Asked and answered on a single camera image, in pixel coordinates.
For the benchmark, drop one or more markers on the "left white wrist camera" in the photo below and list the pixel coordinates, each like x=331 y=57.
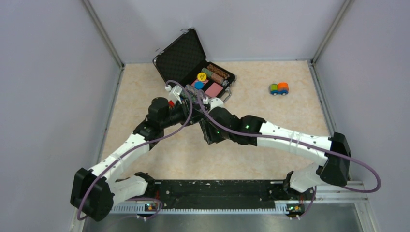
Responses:
x=174 y=93

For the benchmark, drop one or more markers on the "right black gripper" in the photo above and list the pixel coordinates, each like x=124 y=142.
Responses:
x=210 y=134

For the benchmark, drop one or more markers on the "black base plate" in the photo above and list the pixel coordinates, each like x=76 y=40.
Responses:
x=223 y=194

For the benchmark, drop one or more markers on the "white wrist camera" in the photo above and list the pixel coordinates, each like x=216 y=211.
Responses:
x=174 y=93
x=211 y=103

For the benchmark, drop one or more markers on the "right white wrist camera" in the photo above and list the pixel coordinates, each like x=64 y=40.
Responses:
x=211 y=103

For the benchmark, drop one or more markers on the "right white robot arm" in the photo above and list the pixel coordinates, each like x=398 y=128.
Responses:
x=330 y=156

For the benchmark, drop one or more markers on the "pink card deck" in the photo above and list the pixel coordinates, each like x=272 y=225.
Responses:
x=214 y=90

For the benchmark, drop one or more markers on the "colourful toy car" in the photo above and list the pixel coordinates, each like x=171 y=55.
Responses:
x=279 y=89

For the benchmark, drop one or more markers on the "open black chip case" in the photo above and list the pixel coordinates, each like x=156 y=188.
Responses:
x=185 y=57

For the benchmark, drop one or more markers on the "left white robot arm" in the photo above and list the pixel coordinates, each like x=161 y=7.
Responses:
x=97 y=189

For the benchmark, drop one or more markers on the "yellow round chip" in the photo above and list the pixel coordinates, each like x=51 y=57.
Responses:
x=201 y=77

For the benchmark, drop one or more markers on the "blue round chip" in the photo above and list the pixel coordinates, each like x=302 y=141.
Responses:
x=199 y=85

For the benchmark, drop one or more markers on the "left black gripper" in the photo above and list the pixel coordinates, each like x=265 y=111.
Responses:
x=192 y=115

